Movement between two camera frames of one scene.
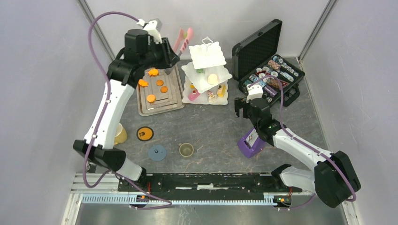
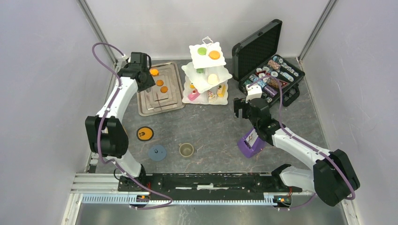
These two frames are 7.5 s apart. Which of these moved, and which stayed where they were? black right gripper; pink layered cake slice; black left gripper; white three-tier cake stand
Moved: black left gripper
Stayed: pink layered cake slice; white three-tier cake stand; black right gripper
